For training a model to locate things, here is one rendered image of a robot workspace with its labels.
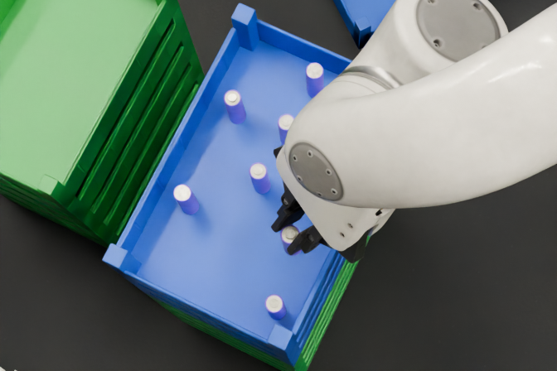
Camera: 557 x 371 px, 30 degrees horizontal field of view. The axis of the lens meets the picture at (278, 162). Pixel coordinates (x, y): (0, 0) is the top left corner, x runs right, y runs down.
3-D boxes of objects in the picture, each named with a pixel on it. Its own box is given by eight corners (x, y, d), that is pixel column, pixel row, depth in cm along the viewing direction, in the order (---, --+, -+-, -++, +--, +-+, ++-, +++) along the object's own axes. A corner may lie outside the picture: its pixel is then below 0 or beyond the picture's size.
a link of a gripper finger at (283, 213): (325, 188, 91) (300, 219, 96) (304, 158, 91) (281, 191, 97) (297, 203, 89) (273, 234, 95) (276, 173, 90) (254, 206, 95)
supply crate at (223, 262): (244, 30, 115) (238, 1, 108) (411, 103, 112) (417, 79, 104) (116, 272, 109) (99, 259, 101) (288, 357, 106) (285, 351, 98)
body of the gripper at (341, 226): (442, 171, 81) (385, 230, 90) (365, 69, 83) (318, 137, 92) (371, 212, 77) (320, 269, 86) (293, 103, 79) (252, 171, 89)
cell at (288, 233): (288, 233, 101) (285, 220, 94) (305, 242, 100) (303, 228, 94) (280, 251, 100) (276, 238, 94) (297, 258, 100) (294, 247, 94)
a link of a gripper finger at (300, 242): (358, 233, 89) (331, 263, 95) (336, 204, 90) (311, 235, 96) (330, 250, 88) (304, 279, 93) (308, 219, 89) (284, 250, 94)
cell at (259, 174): (258, 174, 111) (254, 158, 104) (273, 181, 110) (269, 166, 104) (250, 189, 110) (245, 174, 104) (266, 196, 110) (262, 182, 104)
